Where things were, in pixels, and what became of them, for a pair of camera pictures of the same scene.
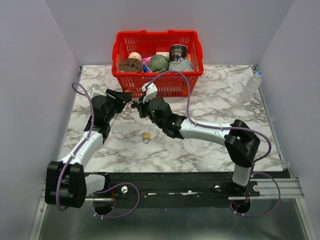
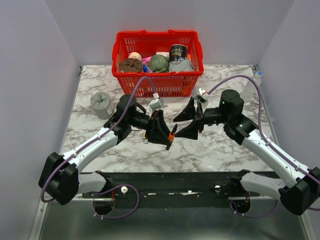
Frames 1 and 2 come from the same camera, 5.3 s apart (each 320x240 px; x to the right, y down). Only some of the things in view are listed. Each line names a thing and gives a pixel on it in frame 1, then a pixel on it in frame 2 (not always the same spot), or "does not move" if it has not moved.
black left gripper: x=121 y=99 to x=158 y=130
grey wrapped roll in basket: x=183 y=65 does not move
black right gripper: x=141 y=105 to x=191 y=132
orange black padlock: x=126 y=91 to x=171 y=136
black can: x=177 y=52 does not move
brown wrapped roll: x=130 y=65 does not move
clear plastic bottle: x=251 y=86 does not move
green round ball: x=158 y=63 does not move
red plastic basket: x=149 y=43 does not move
